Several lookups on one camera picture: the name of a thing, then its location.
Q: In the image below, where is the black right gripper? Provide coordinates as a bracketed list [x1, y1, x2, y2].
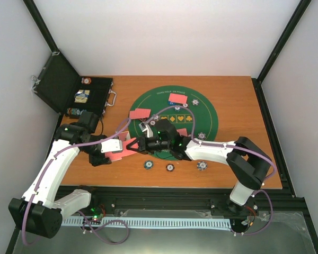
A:
[127, 134, 171, 155]

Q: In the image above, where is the dark red chip stack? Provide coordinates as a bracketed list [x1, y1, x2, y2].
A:
[166, 164, 175, 172]

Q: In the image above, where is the blue poker chip stack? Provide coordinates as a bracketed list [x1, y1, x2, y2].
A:
[144, 160, 154, 170]

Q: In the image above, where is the red backed playing card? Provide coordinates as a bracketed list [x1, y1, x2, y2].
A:
[129, 108, 151, 120]

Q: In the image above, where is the white purple chip stack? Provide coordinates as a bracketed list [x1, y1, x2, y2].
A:
[197, 161, 208, 171]

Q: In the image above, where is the red playing card deck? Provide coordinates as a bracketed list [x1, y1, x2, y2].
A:
[105, 151, 130, 162]

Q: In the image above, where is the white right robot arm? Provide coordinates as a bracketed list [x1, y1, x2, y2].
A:
[126, 119, 275, 208]

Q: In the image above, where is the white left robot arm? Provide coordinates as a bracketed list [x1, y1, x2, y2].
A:
[8, 112, 122, 245]

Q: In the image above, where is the playing card box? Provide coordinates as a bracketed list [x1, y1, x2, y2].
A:
[117, 131, 130, 142]

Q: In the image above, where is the chip row in case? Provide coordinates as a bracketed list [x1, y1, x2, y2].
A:
[66, 107, 85, 118]

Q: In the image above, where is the blue card box in case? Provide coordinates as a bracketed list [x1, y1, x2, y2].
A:
[74, 89, 90, 103]

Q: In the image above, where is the orange chip in case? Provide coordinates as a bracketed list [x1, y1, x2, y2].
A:
[81, 77, 92, 85]

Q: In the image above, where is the black poker case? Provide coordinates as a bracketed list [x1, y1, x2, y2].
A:
[32, 51, 117, 116]

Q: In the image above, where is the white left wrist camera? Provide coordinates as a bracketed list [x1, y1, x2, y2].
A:
[101, 139, 123, 153]

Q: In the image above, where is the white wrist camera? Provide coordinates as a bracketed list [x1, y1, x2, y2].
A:
[101, 139, 123, 153]
[139, 122, 153, 138]

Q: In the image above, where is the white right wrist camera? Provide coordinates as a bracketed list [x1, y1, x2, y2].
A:
[139, 122, 153, 138]

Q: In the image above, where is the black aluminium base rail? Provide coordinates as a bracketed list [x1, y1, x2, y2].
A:
[58, 185, 308, 220]

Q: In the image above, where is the light blue cable duct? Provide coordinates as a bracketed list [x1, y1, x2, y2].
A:
[60, 215, 233, 230]

